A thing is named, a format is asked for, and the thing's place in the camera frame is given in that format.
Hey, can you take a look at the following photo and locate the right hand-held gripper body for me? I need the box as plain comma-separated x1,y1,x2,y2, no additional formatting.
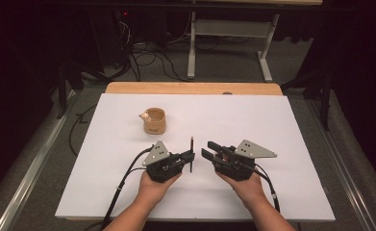
212,139,278,182

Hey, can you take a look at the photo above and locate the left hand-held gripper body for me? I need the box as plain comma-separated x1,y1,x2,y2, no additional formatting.
141,140,185,184

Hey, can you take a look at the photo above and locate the dark striped pencil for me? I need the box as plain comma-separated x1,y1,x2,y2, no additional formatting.
189,136,195,173

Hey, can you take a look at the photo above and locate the tan pen holder with bear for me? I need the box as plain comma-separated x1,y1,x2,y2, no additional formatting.
138,107,167,135

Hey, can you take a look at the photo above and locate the person's left hand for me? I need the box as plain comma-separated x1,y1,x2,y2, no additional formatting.
138,171,183,207

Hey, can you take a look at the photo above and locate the person's right hand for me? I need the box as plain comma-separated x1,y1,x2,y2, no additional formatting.
215,171,267,210

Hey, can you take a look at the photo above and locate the white board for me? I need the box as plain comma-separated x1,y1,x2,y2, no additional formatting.
54,92,337,222

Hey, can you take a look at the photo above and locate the black stand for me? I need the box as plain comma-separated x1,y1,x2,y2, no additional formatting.
280,68,335,132
54,61,85,120

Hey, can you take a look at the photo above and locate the dark device with red light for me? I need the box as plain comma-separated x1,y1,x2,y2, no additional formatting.
113,9,133,70

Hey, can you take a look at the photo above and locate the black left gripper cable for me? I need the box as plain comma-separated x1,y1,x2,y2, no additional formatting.
100,145,155,231
117,167,148,191

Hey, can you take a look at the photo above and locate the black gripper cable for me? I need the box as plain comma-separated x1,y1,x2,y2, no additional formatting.
117,167,148,191
252,164,281,214
100,145,155,231

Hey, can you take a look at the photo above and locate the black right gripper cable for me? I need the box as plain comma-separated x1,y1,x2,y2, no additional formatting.
252,164,281,214

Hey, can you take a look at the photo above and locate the black floor cable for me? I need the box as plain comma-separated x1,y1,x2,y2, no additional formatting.
67,104,98,158

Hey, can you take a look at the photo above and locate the bundle of floor cables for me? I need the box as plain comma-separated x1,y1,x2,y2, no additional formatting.
116,18,189,83

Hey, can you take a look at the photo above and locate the aluminium rail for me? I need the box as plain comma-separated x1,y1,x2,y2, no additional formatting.
305,98,374,231
0,90,78,231

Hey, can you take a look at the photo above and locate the white table frame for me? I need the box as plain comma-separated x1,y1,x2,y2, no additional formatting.
187,0,324,83

